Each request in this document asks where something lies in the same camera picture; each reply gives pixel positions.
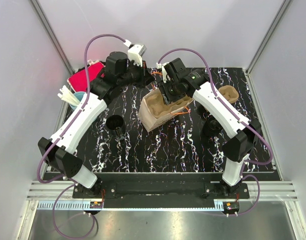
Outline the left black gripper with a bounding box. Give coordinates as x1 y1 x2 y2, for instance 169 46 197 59
118 59 156 89

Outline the brown pulp cup carrier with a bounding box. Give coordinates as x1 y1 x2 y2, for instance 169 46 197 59
145 92 193 118

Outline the cream bear paper bag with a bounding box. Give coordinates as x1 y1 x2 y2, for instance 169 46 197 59
137 86 193 132

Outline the black cup stack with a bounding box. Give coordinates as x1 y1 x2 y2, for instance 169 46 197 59
202 115 223 137
105 114 126 140

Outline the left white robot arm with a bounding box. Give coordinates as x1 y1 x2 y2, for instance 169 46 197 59
38 47 154 198

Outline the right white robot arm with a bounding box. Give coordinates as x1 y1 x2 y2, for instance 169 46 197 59
156 58 261 199

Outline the red napkin stack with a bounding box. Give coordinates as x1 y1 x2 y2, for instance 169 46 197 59
67 62 104 92

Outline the light blue cup holder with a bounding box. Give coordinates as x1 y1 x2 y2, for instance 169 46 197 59
69 91 86 110

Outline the white stirrer sticks bundle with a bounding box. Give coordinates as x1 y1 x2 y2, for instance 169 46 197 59
57 85 72 103

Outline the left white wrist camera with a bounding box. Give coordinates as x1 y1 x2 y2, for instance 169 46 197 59
123 39 147 67

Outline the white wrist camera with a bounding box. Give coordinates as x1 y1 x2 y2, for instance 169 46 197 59
156 62 171 83
123 39 147 67

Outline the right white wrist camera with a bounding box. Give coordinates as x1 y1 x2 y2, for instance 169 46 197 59
156 62 171 83

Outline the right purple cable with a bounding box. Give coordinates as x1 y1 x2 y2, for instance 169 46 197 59
157 48 274 217

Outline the purple cable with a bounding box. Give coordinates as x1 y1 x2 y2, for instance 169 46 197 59
157 48 274 217
36 34 131 238

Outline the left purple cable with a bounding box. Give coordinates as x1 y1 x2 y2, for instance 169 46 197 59
36 34 131 238

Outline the aluminium rail frame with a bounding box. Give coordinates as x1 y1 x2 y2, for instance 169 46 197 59
17 0 306 240

